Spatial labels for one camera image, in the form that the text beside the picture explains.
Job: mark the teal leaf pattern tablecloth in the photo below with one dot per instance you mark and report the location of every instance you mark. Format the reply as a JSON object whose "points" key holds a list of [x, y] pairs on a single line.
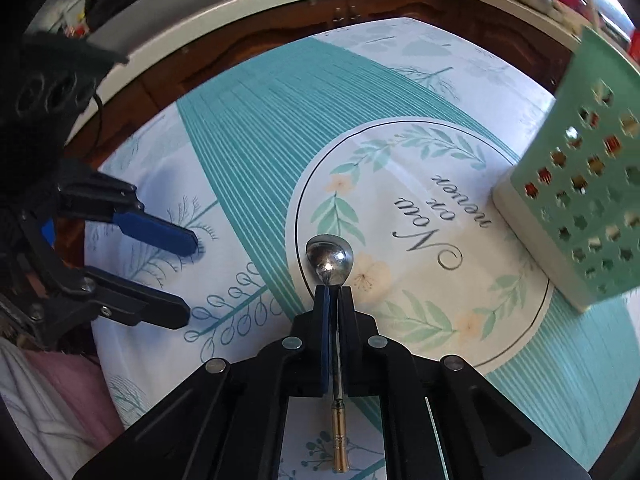
{"points": [[390, 135]]}

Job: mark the steel spoon gold handle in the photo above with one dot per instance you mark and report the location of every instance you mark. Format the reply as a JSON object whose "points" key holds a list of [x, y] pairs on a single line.
{"points": [[331, 258]]}

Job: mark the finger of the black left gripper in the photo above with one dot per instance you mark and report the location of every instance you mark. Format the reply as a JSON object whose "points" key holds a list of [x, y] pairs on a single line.
{"points": [[86, 194], [130, 303]]}

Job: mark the green perforated utensil holder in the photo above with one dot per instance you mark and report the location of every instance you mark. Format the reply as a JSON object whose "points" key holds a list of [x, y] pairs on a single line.
{"points": [[573, 197]]}

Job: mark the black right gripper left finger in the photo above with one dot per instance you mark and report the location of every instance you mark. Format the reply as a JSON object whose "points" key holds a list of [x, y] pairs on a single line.
{"points": [[306, 372]]}

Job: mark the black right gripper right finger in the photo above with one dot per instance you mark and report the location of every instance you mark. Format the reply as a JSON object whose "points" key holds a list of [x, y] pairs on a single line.
{"points": [[366, 356]]}

